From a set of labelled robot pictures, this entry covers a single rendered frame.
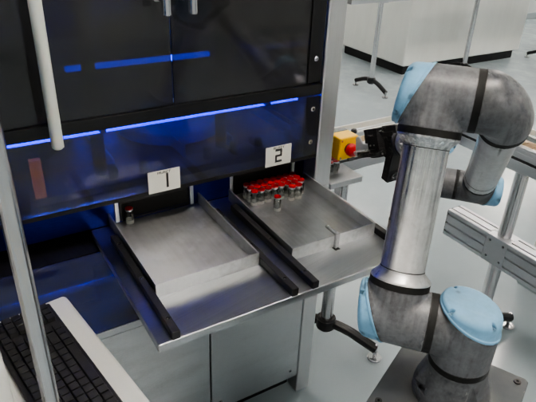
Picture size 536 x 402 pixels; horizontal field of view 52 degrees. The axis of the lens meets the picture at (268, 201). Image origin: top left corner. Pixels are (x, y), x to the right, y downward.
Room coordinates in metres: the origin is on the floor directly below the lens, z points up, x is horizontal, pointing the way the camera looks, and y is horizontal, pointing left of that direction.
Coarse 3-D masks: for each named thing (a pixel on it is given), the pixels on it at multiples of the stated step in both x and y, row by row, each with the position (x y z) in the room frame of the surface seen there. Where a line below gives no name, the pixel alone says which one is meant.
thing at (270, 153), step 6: (282, 144) 1.43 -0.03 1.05; (288, 144) 1.44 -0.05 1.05; (270, 150) 1.41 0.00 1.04; (282, 150) 1.43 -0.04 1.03; (288, 150) 1.44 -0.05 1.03; (270, 156) 1.41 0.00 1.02; (282, 156) 1.43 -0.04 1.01; (288, 156) 1.44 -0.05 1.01; (270, 162) 1.41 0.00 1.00; (282, 162) 1.43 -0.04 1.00; (288, 162) 1.44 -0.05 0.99
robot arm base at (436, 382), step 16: (416, 368) 0.83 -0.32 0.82; (432, 368) 0.78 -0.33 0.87; (416, 384) 0.79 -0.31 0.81; (432, 384) 0.77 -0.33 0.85; (448, 384) 0.75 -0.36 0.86; (464, 384) 0.75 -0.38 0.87; (480, 384) 0.75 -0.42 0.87; (432, 400) 0.75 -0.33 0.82; (448, 400) 0.74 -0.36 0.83; (464, 400) 0.74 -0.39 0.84; (480, 400) 0.74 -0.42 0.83
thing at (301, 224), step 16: (304, 176) 1.53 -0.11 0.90; (304, 192) 1.46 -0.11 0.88; (320, 192) 1.45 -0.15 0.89; (256, 208) 1.36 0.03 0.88; (272, 208) 1.36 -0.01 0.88; (288, 208) 1.36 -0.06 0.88; (304, 208) 1.37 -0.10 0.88; (320, 208) 1.37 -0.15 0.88; (336, 208) 1.37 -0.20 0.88; (352, 208) 1.33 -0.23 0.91; (272, 224) 1.27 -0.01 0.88; (288, 224) 1.28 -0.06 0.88; (304, 224) 1.28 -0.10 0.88; (320, 224) 1.28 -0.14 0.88; (336, 224) 1.29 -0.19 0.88; (352, 224) 1.29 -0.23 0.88; (368, 224) 1.24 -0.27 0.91; (288, 240) 1.20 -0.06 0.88; (304, 240) 1.20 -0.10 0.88; (320, 240) 1.15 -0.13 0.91; (352, 240) 1.21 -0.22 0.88; (304, 256) 1.13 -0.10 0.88
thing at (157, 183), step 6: (174, 168) 1.25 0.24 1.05; (150, 174) 1.22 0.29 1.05; (156, 174) 1.23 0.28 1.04; (162, 174) 1.24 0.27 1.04; (168, 174) 1.24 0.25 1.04; (174, 174) 1.25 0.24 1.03; (150, 180) 1.22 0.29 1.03; (156, 180) 1.23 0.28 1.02; (162, 180) 1.23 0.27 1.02; (168, 180) 1.24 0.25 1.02; (174, 180) 1.25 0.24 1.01; (150, 186) 1.22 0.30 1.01; (156, 186) 1.23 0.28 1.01; (162, 186) 1.23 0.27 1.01; (174, 186) 1.25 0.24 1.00; (150, 192) 1.22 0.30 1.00; (156, 192) 1.23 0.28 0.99
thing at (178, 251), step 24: (144, 216) 1.29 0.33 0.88; (168, 216) 1.29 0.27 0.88; (192, 216) 1.30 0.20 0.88; (216, 216) 1.27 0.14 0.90; (144, 240) 1.17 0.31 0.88; (168, 240) 1.17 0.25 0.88; (192, 240) 1.18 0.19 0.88; (216, 240) 1.18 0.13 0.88; (240, 240) 1.16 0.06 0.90; (144, 264) 1.07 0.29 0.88; (168, 264) 1.07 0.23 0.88; (192, 264) 1.08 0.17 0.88; (216, 264) 1.08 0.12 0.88; (240, 264) 1.06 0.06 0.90; (168, 288) 0.97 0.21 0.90
